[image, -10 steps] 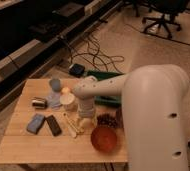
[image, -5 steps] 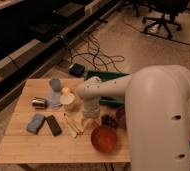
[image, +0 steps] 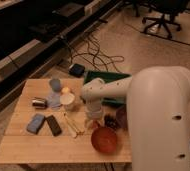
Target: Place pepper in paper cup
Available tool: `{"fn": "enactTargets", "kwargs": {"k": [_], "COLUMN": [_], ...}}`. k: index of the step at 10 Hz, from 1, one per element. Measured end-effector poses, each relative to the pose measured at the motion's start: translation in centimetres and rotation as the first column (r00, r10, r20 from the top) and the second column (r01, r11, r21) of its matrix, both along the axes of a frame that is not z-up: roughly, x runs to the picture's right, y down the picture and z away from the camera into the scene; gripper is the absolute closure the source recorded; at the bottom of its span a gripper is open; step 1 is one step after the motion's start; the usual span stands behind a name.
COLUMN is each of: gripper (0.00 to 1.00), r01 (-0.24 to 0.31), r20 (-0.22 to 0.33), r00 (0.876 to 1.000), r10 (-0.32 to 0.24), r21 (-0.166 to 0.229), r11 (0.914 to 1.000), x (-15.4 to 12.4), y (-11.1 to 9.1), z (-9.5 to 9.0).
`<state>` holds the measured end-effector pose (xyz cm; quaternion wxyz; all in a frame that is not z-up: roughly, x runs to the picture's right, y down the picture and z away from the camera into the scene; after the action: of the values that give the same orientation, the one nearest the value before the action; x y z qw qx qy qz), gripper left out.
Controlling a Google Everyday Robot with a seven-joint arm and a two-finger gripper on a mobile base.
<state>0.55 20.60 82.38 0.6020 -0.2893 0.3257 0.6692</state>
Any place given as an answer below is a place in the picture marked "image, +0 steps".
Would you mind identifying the yellow tongs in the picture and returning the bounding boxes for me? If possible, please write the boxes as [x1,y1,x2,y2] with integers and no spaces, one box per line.
[64,114,85,138]

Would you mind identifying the black rectangular block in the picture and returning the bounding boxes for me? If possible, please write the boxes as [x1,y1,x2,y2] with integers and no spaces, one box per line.
[46,115,62,136]

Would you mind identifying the small yellow object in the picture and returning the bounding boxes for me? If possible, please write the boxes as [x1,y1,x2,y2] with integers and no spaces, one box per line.
[61,87,70,94]

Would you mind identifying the red pepper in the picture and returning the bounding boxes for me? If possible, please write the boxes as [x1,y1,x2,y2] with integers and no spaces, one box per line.
[90,121,100,130]

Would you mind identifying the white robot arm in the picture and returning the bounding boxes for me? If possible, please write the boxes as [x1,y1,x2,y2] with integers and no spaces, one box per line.
[81,66,190,171]

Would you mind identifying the black power box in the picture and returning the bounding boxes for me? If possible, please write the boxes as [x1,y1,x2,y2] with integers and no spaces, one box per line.
[69,63,85,78]

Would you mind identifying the orange plastic bowl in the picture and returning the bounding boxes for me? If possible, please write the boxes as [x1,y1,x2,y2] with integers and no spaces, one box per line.
[91,127,118,154]

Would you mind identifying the purple bowl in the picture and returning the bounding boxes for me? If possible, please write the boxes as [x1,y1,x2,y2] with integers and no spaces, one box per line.
[116,105,128,130]

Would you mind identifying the silver metal can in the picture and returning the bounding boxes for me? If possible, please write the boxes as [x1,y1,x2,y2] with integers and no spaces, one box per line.
[32,97,47,109]

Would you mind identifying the black floor cables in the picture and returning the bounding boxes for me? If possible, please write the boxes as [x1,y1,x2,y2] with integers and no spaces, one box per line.
[59,31,126,74]

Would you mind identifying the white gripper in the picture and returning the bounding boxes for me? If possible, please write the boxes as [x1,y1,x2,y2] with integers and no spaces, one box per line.
[85,100,103,128]

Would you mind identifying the wooden table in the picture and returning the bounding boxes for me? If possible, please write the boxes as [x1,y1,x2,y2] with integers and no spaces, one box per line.
[0,79,131,164]

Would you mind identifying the black office chair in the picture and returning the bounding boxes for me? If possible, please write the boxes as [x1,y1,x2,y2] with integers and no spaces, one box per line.
[125,0,190,39]

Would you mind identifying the blue sponge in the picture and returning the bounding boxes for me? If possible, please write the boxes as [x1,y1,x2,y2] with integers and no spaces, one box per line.
[26,114,45,134]

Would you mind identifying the blue plastic cup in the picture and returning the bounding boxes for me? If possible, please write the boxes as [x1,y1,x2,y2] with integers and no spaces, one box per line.
[49,78,61,92]

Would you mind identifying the green plastic tray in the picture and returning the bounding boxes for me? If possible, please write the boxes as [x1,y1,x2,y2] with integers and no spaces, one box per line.
[84,70,130,107]

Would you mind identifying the dark grape bunch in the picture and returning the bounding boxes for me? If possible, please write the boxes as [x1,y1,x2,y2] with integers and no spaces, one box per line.
[104,115,119,130]

